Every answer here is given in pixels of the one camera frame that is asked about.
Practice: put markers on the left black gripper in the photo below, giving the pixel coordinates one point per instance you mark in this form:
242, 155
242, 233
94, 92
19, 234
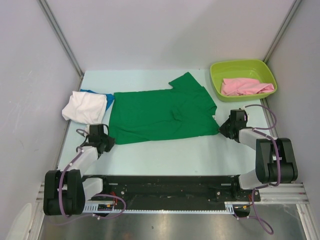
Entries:
111, 143

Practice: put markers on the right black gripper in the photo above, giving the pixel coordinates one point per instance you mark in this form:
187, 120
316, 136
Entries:
222, 128

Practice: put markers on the green t shirt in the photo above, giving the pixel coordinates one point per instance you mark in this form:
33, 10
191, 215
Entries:
186, 110

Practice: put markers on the lime green plastic basin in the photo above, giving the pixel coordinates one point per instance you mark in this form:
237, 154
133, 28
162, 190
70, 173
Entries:
242, 68

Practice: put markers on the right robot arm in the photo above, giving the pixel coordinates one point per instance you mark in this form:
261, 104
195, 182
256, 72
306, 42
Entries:
275, 161

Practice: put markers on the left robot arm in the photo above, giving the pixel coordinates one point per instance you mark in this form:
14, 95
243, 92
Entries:
65, 191

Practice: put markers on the pink t shirt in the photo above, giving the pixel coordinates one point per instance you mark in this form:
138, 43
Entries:
244, 86

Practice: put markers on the white t shirt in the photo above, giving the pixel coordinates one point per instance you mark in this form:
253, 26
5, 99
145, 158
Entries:
85, 108

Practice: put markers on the blue t shirt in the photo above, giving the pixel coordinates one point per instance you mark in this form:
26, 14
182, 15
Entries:
109, 97

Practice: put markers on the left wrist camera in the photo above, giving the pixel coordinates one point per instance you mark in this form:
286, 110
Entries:
86, 130

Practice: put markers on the grey slotted cable duct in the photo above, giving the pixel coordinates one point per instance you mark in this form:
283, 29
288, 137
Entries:
93, 208

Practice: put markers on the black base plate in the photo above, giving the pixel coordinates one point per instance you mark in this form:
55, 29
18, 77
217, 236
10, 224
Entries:
174, 192

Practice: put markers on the aluminium rail left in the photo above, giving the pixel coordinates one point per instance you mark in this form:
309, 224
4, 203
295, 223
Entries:
40, 195

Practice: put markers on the aluminium rail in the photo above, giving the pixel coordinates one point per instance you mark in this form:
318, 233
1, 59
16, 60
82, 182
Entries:
40, 195
287, 193

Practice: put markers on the aluminium rail right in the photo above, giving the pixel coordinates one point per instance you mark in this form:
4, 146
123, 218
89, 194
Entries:
287, 193

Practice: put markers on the right aluminium frame post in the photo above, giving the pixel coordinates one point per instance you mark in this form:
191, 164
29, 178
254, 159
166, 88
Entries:
282, 29

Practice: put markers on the aluminium frame post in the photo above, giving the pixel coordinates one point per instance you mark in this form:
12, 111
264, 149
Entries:
282, 29
55, 26

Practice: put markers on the left aluminium frame post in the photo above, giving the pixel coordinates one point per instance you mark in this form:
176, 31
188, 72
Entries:
55, 26

